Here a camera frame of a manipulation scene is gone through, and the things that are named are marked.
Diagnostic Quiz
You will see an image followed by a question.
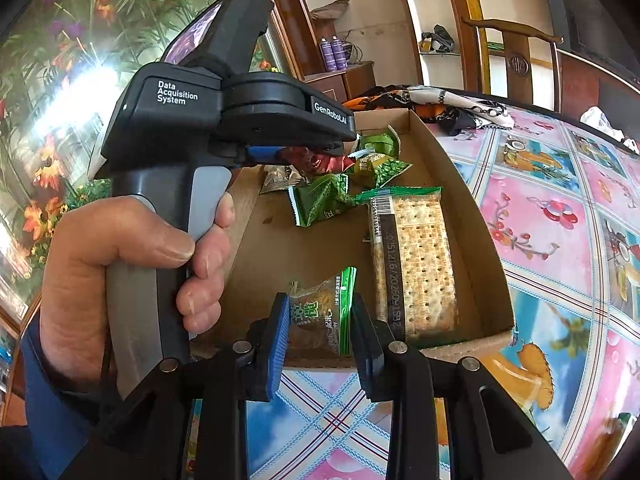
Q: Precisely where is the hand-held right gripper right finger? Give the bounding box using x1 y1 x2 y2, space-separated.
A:
350 294 576 480

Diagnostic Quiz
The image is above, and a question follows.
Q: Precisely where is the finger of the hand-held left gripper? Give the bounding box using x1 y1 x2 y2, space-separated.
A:
245 141 347 167

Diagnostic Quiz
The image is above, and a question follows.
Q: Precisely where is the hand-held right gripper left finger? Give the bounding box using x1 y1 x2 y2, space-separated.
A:
65 292 291 480

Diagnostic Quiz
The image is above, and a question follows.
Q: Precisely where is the silver foil snack packet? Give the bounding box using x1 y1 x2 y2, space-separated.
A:
260 162 304 194

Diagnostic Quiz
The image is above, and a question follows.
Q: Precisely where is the green brown snack packet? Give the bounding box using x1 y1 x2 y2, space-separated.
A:
287 266 358 356

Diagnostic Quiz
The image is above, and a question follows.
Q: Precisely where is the dark red snack packet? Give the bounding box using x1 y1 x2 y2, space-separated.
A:
300 150 357 176

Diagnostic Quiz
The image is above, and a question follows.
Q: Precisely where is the light green snack packet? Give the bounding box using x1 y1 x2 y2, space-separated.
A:
289 174 359 228

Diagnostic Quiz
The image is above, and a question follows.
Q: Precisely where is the cardboard box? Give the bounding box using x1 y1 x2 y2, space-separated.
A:
190 107 516 371

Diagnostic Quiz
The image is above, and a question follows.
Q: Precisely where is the clear cracker packet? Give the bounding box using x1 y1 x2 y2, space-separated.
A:
356 186 458 346

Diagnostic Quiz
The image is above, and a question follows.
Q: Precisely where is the dark green snack packet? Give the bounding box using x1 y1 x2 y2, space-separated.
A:
357 126 401 158

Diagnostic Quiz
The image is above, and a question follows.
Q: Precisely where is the green patterned snack packet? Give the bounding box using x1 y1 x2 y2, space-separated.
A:
356 152 413 189

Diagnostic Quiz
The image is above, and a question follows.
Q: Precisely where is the person's left forearm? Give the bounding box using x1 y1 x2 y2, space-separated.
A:
0 305 111 480

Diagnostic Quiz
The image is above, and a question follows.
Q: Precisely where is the person's left hand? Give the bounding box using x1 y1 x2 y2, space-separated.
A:
39 192 236 376

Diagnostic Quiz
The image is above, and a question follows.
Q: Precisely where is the brown paper bag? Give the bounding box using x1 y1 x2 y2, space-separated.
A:
310 0 351 22

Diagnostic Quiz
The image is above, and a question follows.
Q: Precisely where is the orange black patterned scarf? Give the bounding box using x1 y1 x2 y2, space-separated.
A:
345 85 516 136

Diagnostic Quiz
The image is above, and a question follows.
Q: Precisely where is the dark grey cloth bundle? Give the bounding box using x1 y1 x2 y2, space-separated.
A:
420 25 458 55

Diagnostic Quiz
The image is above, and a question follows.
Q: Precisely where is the wooden chair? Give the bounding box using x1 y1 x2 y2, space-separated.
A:
462 17 561 111

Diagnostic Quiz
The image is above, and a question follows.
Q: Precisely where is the white plastic bag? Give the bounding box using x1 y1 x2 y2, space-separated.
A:
580 106 626 143

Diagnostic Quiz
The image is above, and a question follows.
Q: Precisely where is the black television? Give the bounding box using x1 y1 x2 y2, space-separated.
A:
540 0 640 96

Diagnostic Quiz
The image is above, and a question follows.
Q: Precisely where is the floral wall mural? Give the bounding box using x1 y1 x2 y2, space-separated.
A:
0 0 281 321

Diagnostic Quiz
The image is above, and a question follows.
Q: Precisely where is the wooden door frame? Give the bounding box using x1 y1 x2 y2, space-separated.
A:
440 0 488 93

